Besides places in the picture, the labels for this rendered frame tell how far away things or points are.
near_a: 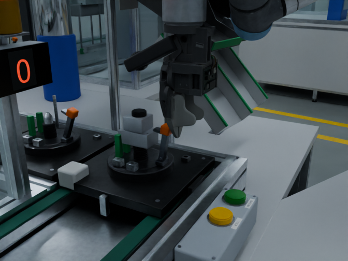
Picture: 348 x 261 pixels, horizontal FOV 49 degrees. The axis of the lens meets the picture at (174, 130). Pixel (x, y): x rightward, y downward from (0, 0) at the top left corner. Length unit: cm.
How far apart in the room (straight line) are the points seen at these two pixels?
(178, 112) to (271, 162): 48
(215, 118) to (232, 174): 17
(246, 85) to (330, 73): 361
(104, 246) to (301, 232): 40
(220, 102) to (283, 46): 388
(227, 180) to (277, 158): 38
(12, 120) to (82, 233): 23
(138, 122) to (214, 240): 27
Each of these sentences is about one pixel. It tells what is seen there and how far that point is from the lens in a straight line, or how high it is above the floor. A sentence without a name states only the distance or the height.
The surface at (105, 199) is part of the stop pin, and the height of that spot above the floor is 96.
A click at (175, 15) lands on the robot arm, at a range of 65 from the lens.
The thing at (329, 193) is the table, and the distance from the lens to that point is 101.
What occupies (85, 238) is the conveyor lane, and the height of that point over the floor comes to 92.
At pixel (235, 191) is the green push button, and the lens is 73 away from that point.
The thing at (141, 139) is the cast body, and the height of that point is 104.
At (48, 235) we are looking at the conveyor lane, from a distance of 74.
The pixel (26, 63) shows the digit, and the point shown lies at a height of 121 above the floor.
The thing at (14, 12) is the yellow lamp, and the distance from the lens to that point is 65.
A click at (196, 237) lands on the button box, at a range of 62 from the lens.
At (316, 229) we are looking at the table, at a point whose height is 86.
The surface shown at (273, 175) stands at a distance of 105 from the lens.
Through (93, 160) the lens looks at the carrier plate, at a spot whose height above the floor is 97.
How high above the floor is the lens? 133
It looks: 21 degrees down
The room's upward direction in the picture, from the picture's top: straight up
